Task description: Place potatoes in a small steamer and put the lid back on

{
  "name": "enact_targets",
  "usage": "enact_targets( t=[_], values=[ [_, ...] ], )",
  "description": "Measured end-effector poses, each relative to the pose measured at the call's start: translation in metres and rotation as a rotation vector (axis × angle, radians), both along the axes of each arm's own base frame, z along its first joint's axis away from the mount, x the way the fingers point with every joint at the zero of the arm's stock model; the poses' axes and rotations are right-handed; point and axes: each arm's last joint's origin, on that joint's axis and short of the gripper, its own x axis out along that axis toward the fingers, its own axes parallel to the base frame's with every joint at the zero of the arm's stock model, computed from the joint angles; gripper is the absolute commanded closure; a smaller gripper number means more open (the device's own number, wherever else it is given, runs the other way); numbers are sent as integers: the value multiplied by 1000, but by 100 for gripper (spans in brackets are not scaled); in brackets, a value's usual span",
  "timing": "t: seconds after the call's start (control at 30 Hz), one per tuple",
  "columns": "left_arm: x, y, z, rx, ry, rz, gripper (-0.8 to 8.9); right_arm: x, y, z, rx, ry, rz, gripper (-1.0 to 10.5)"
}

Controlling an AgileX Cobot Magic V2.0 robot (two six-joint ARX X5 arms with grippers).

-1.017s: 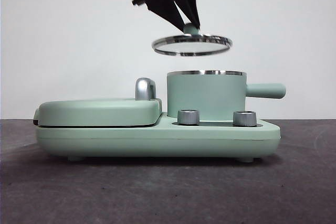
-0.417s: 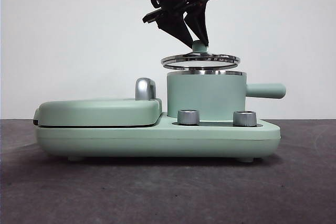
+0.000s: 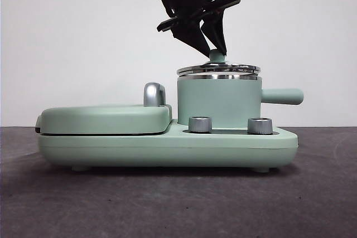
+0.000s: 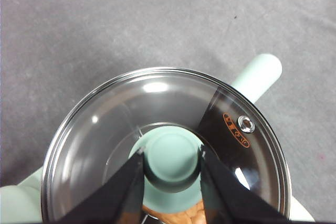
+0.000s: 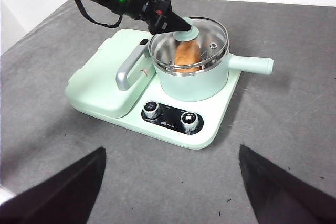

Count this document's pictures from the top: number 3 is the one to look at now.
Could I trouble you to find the glass lid with green knob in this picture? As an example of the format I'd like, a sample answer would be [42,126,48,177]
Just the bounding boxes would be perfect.
[176,49,262,79]

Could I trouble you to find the silver control knob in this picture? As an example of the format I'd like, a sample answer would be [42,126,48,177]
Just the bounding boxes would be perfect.
[188,115,213,133]
[247,117,273,135]

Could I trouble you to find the mint green breakfast maker base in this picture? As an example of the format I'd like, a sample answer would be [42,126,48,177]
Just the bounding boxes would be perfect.
[36,119,299,172]

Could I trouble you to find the mint green sandwich press cover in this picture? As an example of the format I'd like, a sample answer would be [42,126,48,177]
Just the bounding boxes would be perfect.
[35,103,173,136]

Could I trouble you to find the mint green pot with handle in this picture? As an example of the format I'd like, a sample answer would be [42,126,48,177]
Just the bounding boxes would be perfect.
[177,74,304,127]

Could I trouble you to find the chrome press handle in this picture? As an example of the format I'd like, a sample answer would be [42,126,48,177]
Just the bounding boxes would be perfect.
[143,82,168,108]

